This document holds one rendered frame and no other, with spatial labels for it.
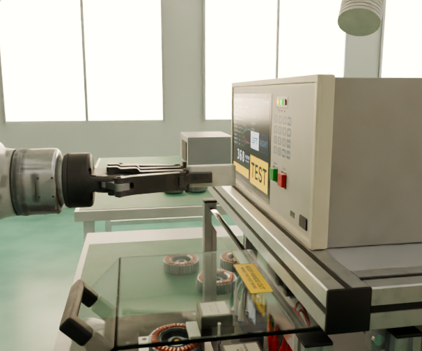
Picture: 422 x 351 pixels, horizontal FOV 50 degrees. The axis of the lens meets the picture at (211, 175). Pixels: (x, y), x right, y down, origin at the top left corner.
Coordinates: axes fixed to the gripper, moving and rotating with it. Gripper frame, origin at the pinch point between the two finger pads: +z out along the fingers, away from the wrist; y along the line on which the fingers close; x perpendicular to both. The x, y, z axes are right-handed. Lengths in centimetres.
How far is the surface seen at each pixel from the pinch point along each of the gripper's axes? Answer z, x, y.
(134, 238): -11, -44, -107
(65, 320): -18.7, -12.0, 16.3
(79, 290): -17.9, -12.0, 9.3
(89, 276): -25, -44, -72
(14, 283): -95, -120, -253
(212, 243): 7.0, -23.5, -37.8
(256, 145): 9.5, 2.9, -10.0
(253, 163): 9.5, -0.3, -11.5
